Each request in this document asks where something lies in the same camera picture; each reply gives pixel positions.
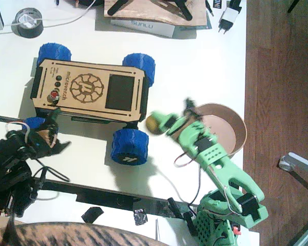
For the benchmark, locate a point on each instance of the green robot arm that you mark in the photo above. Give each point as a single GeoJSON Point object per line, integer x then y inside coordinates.
{"type": "Point", "coordinates": [233, 174]}

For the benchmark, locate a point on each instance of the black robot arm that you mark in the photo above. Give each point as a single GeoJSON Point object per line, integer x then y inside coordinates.
{"type": "Point", "coordinates": [7, 164]}

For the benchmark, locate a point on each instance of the round cardboard bowl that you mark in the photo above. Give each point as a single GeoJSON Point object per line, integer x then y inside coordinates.
{"type": "Point", "coordinates": [228, 133]}

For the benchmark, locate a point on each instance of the wooden top rover body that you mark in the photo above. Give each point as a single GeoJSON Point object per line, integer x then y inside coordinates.
{"type": "Point", "coordinates": [66, 107]}

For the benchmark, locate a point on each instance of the blue rover wheel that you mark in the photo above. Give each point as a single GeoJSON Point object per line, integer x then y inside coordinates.
{"type": "Point", "coordinates": [129, 143]}
{"type": "Point", "coordinates": [54, 52]}
{"type": "Point", "coordinates": [34, 122]}
{"type": "Point", "coordinates": [141, 64]}

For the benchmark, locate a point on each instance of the red emergency stop button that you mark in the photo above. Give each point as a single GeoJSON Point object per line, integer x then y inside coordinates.
{"type": "Point", "coordinates": [54, 95]}

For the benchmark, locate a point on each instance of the thin black bar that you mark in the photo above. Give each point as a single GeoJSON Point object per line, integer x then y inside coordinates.
{"type": "Point", "coordinates": [5, 118]}

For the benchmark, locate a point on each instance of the black flat bar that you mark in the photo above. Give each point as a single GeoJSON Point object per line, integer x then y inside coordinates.
{"type": "Point", "coordinates": [105, 196]}

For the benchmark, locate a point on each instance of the black tape piece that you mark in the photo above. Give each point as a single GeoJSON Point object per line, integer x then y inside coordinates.
{"type": "Point", "coordinates": [92, 214]}

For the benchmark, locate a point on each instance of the striped brown surface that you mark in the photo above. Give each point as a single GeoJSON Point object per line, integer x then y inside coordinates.
{"type": "Point", "coordinates": [66, 235]}

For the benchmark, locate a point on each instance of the white SUNLU box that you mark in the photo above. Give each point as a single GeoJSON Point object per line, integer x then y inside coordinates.
{"type": "Point", "coordinates": [143, 27]}

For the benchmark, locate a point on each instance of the crumpled dark tape piece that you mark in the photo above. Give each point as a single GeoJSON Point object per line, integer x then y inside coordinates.
{"type": "Point", "coordinates": [140, 217]}

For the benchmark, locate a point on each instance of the black tape roll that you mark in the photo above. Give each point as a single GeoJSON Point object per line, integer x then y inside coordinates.
{"type": "Point", "coordinates": [28, 32]}

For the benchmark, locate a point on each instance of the white charger plug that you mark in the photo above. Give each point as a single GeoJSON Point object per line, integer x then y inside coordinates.
{"type": "Point", "coordinates": [28, 21]}

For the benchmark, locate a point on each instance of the wooden board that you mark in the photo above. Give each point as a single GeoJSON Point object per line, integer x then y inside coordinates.
{"type": "Point", "coordinates": [149, 12]}

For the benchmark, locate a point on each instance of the black stand leg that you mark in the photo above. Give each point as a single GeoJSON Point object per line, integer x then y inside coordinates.
{"type": "Point", "coordinates": [115, 7]}
{"type": "Point", "coordinates": [186, 12]}

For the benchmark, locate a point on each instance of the white black power adapter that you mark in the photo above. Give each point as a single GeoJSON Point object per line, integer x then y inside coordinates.
{"type": "Point", "coordinates": [229, 15]}

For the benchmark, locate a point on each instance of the black printed card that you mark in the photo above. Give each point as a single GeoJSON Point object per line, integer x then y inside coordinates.
{"type": "Point", "coordinates": [216, 3]}

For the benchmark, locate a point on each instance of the grey metal leg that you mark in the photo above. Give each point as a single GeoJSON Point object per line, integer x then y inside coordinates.
{"type": "Point", "coordinates": [300, 161]}

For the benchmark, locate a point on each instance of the black furniture leg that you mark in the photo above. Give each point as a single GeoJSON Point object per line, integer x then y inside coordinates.
{"type": "Point", "coordinates": [292, 6]}

